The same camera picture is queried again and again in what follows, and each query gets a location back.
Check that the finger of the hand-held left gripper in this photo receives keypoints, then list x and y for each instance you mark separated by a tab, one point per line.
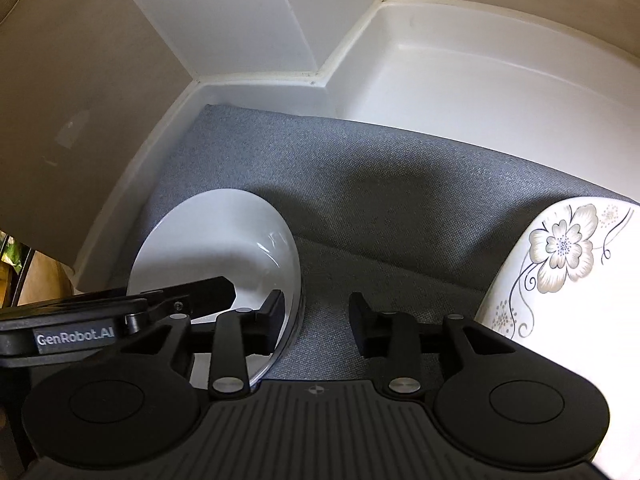
200	297

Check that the white floral plate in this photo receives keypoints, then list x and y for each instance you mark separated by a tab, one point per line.
575	290

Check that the plain white plate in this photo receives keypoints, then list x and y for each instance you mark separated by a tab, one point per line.
210	245

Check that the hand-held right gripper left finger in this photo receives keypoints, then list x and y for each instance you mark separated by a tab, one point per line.
267	325

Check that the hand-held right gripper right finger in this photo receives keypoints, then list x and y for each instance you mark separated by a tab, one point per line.
361	330

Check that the grey cloth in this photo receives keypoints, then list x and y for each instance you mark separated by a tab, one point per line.
400	200

